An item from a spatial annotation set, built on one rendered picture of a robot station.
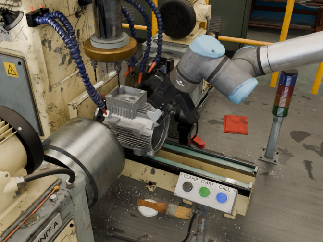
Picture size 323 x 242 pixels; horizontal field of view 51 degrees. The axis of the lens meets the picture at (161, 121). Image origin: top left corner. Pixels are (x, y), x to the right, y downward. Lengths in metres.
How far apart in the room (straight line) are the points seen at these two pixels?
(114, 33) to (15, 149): 0.53
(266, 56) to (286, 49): 0.06
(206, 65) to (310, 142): 0.90
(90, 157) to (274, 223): 0.69
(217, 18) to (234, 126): 2.77
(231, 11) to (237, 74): 3.35
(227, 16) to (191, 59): 3.36
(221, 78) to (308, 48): 0.25
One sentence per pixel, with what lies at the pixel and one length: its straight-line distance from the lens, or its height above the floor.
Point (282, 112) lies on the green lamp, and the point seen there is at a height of 1.05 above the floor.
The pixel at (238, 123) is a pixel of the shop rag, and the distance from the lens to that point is 1.73.
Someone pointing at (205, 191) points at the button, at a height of 1.07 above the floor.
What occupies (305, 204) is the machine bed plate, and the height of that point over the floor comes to 0.80.
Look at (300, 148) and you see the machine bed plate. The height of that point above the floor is 0.80.
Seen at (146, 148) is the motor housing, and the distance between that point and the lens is 1.22.
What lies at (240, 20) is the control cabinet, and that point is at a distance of 4.30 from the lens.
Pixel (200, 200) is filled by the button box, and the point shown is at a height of 1.05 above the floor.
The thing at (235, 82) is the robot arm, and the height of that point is 1.33.
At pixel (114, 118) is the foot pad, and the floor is 1.07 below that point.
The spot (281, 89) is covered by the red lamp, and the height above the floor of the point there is 1.15.
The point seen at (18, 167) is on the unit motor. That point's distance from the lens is 0.81.
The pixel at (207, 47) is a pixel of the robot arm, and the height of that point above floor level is 1.41.
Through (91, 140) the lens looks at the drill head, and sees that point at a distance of 1.02.
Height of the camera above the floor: 1.76
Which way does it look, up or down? 34 degrees down
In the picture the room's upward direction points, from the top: straight up
